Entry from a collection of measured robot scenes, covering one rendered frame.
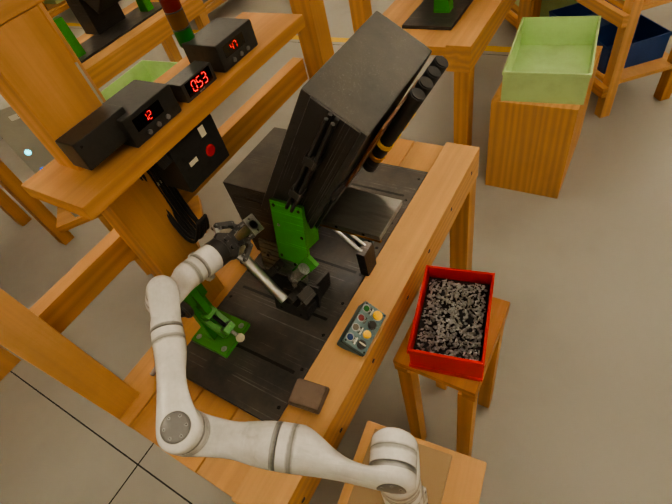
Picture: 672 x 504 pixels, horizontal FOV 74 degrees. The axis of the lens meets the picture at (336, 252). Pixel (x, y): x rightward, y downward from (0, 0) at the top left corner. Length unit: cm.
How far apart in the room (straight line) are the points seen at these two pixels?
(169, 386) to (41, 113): 63
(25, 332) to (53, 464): 166
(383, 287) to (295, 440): 68
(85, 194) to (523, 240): 228
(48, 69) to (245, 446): 87
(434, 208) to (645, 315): 133
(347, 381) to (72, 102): 97
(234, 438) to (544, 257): 210
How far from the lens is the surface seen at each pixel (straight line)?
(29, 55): 115
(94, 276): 142
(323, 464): 92
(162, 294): 107
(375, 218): 134
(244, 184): 142
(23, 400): 321
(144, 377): 160
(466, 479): 126
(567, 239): 282
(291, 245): 132
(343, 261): 155
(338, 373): 133
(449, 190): 173
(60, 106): 118
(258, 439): 94
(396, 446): 92
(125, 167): 114
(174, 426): 96
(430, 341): 136
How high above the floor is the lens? 208
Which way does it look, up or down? 48 degrees down
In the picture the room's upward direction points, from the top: 17 degrees counter-clockwise
